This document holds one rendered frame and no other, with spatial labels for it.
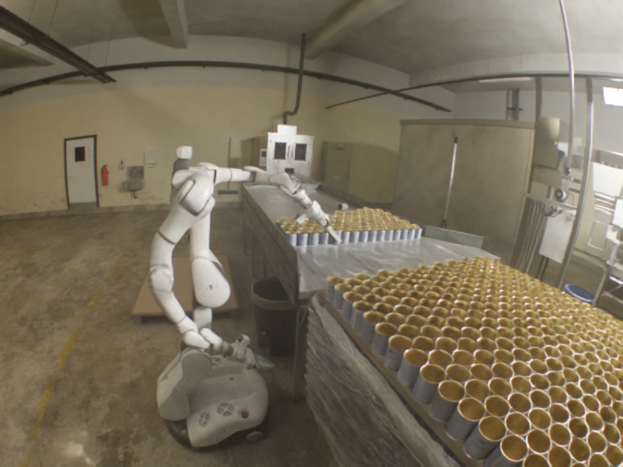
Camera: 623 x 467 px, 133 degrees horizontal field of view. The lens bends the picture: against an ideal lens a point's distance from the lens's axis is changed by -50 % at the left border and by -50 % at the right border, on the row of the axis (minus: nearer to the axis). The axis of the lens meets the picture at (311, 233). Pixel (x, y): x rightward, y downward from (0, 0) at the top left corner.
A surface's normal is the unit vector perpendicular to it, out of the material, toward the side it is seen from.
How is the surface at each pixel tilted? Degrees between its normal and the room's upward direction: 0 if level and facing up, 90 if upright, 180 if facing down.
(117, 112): 90
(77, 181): 90
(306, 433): 0
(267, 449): 0
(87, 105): 90
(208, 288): 91
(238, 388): 0
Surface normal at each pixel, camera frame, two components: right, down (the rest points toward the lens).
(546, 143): -0.93, 0.04
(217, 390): 0.07, -0.95
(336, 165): 0.35, 0.31
